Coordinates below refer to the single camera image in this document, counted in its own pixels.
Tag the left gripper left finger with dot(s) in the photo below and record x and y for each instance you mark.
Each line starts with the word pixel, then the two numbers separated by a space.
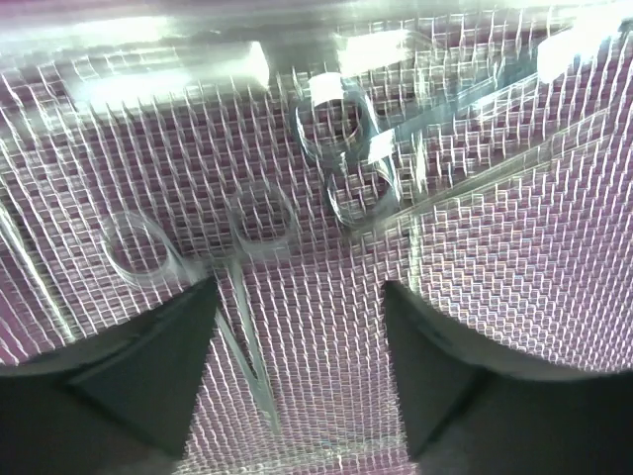
pixel 131 387

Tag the thin steel tweezers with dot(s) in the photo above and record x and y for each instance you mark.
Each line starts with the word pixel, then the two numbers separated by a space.
pixel 574 135

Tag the wire mesh instrument tray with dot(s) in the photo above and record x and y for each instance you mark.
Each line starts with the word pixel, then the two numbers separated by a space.
pixel 168 107

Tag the steel scissors top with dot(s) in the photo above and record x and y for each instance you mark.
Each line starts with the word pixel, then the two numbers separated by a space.
pixel 374 145

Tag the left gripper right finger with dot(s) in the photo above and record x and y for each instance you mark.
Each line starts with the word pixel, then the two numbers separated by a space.
pixel 464 396

